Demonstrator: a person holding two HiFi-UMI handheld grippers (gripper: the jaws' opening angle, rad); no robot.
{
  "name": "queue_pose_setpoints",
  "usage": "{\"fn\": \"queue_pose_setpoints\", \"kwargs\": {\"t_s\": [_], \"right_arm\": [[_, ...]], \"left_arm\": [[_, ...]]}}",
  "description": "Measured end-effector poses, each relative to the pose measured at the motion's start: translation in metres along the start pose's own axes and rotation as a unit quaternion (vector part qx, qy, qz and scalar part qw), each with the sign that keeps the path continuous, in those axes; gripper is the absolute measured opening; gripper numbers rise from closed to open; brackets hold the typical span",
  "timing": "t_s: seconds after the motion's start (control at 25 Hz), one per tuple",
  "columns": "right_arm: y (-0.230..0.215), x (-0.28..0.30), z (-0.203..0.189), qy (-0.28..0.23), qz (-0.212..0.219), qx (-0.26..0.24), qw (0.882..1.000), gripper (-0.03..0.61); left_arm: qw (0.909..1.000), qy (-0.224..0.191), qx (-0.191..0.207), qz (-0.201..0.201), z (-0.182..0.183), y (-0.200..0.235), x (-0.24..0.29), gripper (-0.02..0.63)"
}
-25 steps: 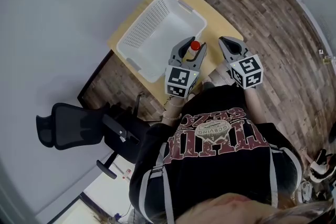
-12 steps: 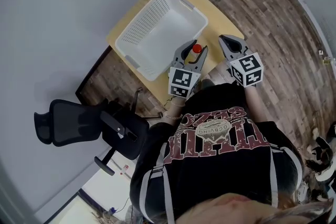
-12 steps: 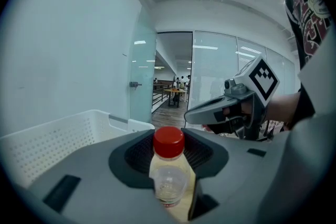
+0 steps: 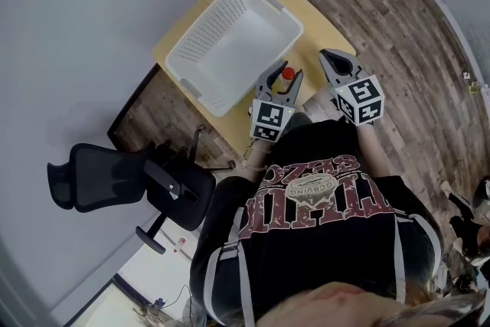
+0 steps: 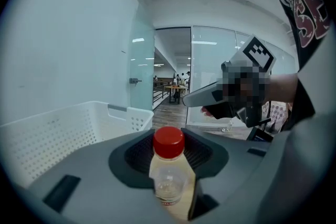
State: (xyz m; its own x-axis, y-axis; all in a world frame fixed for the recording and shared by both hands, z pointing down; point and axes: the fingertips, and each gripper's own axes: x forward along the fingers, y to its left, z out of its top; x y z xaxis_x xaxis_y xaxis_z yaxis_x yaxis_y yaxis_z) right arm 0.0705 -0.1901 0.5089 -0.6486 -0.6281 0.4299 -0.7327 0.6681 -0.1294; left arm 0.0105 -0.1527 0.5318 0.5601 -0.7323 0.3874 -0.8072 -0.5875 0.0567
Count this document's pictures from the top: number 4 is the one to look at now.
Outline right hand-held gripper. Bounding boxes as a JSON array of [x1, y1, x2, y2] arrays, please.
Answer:
[[318, 48, 385, 126]]

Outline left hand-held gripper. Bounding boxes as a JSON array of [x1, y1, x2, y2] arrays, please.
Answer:
[[249, 60, 304, 143]]

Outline red-capped clear bottle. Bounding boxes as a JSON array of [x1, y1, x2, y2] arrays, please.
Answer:
[[281, 67, 296, 93]]

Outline white plastic basket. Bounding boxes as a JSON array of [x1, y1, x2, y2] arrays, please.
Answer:
[[164, 0, 305, 118]]

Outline person's right forearm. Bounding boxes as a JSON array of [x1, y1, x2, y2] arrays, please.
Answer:
[[355, 122, 392, 177]]

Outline person's left forearm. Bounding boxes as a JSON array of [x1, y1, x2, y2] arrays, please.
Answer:
[[242, 139, 272, 181]]

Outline light wooden table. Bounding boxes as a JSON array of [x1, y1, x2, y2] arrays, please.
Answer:
[[151, 0, 357, 158]]

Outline black printed t-shirt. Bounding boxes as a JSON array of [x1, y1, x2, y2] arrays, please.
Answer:
[[189, 120, 445, 327]]

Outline black mesh office chair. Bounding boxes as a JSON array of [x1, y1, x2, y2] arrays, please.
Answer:
[[47, 129, 237, 256]]

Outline white desk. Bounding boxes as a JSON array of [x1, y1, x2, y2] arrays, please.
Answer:
[[114, 217, 200, 327]]

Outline person's face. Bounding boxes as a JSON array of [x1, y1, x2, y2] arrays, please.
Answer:
[[267, 282, 407, 327]]

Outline bead bracelet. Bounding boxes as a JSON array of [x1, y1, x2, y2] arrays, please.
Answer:
[[241, 160, 269, 172]]

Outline glass partition wall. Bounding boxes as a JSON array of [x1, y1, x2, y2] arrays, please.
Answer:
[[427, 0, 490, 96]]

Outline tangle of dark cables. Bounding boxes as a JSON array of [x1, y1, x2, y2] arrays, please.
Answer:
[[133, 285, 200, 323]]

